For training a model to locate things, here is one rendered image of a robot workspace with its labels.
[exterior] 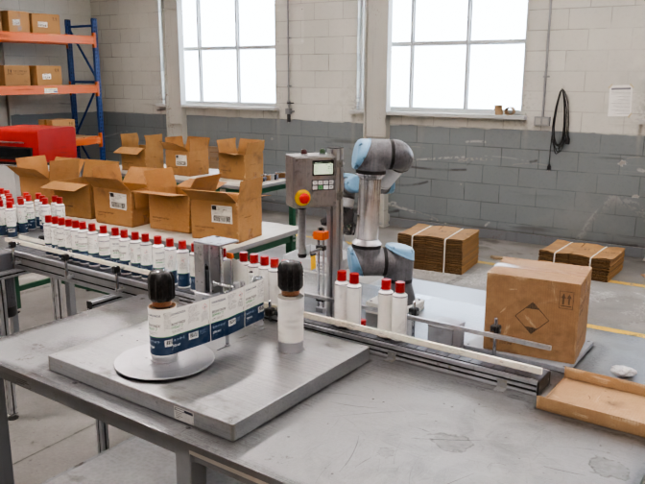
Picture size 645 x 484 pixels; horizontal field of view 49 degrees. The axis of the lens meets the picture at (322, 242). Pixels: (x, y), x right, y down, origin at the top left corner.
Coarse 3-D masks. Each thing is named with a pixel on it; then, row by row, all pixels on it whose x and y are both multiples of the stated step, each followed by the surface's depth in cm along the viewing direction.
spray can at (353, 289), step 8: (352, 280) 247; (352, 288) 247; (360, 288) 248; (352, 296) 248; (360, 296) 249; (352, 304) 248; (360, 304) 250; (352, 312) 249; (360, 312) 250; (352, 320) 250; (360, 320) 251
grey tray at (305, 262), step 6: (306, 246) 325; (312, 246) 327; (294, 252) 318; (306, 252) 326; (324, 252) 323; (288, 258) 311; (294, 258) 309; (300, 258) 307; (306, 258) 305; (324, 258) 321; (306, 264) 306; (324, 264) 300; (312, 270) 305; (324, 270) 301
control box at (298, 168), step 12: (288, 156) 258; (300, 156) 255; (312, 156) 256; (324, 156) 258; (288, 168) 260; (300, 168) 255; (288, 180) 261; (300, 180) 256; (312, 180) 257; (288, 192) 262; (300, 192) 257; (312, 192) 258; (324, 192) 260; (288, 204) 263; (300, 204) 258; (312, 204) 259; (324, 204) 261
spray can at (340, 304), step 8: (344, 272) 250; (336, 280) 253; (344, 280) 251; (336, 288) 251; (344, 288) 251; (336, 296) 252; (344, 296) 251; (336, 304) 253; (344, 304) 252; (336, 312) 253; (344, 312) 253; (344, 320) 253
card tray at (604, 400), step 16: (560, 384) 219; (576, 384) 219; (592, 384) 219; (608, 384) 217; (624, 384) 214; (640, 384) 211; (544, 400) 202; (560, 400) 208; (576, 400) 208; (592, 400) 208; (608, 400) 208; (624, 400) 208; (640, 400) 208; (576, 416) 197; (592, 416) 195; (608, 416) 192; (624, 416) 199; (640, 416) 199; (640, 432) 188
